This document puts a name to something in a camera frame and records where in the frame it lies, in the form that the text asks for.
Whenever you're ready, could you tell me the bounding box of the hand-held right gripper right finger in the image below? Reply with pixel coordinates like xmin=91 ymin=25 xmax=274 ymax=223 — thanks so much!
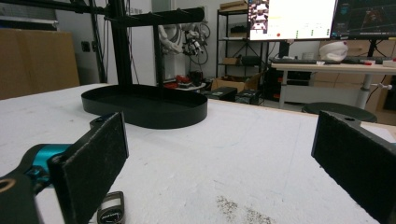
xmin=311 ymin=110 xmax=396 ymax=224

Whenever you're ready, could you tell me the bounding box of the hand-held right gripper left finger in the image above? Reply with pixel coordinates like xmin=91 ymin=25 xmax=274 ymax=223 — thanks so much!
xmin=49 ymin=111 xmax=130 ymax=224

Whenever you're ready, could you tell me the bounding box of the small dark key fob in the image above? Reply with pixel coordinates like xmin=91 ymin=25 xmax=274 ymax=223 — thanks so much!
xmin=96 ymin=190 xmax=126 ymax=224

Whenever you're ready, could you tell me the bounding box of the black round stool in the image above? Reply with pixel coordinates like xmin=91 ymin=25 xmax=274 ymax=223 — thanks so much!
xmin=301 ymin=102 xmax=378 ymax=123

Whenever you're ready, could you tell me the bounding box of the black stand with oval tray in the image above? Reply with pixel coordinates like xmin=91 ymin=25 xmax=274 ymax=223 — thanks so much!
xmin=0 ymin=0 xmax=208 ymax=130

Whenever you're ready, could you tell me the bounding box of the white office desk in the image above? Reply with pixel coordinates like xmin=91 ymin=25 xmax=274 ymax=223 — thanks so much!
xmin=270 ymin=62 xmax=396 ymax=110

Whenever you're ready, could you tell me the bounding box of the white rounded helmet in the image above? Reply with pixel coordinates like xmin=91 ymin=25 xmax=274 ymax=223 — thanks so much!
xmin=318 ymin=40 xmax=349 ymax=63

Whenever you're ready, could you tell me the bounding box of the thin metal stand pole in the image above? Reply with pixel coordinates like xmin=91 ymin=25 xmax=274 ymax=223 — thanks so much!
xmin=88 ymin=0 xmax=108 ymax=84

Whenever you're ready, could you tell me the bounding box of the large brown cardboard panel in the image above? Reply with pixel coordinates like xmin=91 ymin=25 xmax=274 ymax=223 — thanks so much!
xmin=0 ymin=28 xmax=81 ymax=101

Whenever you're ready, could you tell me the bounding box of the black keyboard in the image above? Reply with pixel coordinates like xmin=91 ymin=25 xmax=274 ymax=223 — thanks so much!
xmin=270 ymin=57 xmax=344 ymax=65

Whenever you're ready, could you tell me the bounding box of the red tool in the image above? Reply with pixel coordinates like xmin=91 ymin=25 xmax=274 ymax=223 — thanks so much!
xmin=163 ymin=75 xmax=192 ymax=91

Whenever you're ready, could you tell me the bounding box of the black box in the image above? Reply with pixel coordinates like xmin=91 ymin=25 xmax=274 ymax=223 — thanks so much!
xmin=205 ymin=86 xmax=238 ymax=103
xmin=234 ymin=89 xmax=262 ymax=105

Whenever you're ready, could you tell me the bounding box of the dark computer monitor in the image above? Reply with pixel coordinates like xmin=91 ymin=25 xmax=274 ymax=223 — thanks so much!
xmin=331 ymin=0 xmax=396 ymax=40

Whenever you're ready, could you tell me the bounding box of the open cardboard box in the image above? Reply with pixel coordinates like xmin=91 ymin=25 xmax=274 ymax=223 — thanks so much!
xmin=210 ymin=73 xmax=263 ymax=93

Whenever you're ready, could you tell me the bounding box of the bright white computer monitor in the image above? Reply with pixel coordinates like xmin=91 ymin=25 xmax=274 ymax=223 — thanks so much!
xmin=247 ymin=0 xmax=339 ymax=42

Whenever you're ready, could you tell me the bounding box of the black metal shelf rack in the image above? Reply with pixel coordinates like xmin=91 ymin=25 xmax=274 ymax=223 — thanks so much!
xmin=216 ymin=8 xmax=269 ymax=79

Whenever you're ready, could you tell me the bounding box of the flat cardboard box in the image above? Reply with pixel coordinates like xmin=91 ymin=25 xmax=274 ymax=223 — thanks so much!
xmin=219 ymin=0 xmax=249 ymax=12

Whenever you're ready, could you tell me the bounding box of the white robot with cables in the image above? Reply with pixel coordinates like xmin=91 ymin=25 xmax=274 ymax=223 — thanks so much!
xmin=158 ymin=22 xmax=212 ymax=66

